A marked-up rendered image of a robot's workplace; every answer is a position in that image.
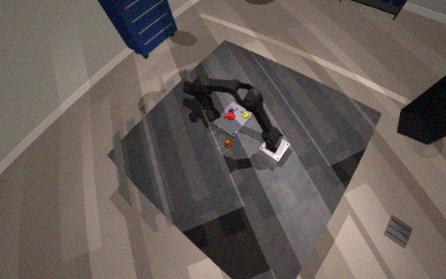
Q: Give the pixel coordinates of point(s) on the red gear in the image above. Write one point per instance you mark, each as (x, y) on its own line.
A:
(230, 116)

